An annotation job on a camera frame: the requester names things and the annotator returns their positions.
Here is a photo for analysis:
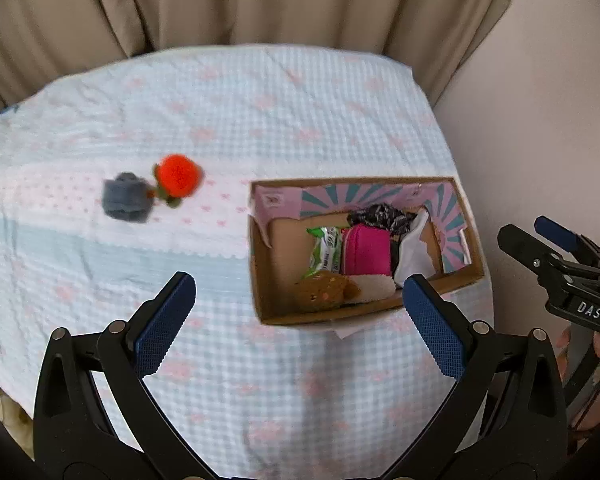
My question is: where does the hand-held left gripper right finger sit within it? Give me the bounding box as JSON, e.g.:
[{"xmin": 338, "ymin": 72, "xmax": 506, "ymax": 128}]
[{"xmin": 402, "ymin": 274, "xmax": 568, "ymax": 480}]

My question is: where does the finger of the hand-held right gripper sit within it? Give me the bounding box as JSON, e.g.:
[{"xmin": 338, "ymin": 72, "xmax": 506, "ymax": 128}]
[
  {"xmin": 497, "ymin": 224, "xmax": 573, "ymax": 286},
  {"xmin": 534, "ymin": 216, "xmax": 600, "ymax": 273}
]

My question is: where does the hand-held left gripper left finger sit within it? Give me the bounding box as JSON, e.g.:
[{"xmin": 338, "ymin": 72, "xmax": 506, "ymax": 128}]
[{"xmin": 32, "ymin": 271, "xmax": 197, "ymax": 480}]

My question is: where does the white plastic bag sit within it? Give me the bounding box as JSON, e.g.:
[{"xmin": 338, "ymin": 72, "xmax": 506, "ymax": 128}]
[{"xmin": 392, "ymin": 210, "xmax": 443, "ymax": 286}]

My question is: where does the pink pouch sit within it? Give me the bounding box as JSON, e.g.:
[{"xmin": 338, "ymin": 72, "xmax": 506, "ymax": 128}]
[{"xmin": 340, "ymin": 224, "xmax": 395, "ymax": 277}]

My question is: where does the brown plush toy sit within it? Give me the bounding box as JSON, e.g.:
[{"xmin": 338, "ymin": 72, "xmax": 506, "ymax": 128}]
[{"xmin": 293, "ymin": 272, "xmax": 398, "ymax": 311}]

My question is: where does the black patterned cloth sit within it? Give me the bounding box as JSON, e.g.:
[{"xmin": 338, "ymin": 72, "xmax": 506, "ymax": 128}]
[{"xmin": 347, "ymin": 203, "xmax": 418, "ymax": 235}]

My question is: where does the cardboard box with pink lining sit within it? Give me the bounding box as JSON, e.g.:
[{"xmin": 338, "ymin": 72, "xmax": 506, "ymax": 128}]
[{"xmin": 248, "ymin": 176, "xmax": 486, "ymax": 328}]

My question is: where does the green tissue packet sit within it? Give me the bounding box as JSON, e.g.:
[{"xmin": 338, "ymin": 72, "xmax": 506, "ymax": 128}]
[{"xmin": 300, "ymin": 226, "xmax": 343, "ymax": 280}]

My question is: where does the grey knitted toy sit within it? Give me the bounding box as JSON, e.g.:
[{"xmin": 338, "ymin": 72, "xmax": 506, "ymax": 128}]
[{"xmin": 102, "ymin": 172, "xmax": 153, "ymax": 222}]

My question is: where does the beige curtain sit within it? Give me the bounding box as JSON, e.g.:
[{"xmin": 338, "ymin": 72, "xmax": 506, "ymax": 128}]
[{"xmin": 0, "ymin": 0, "xmax": 512, "ymax": 126}]

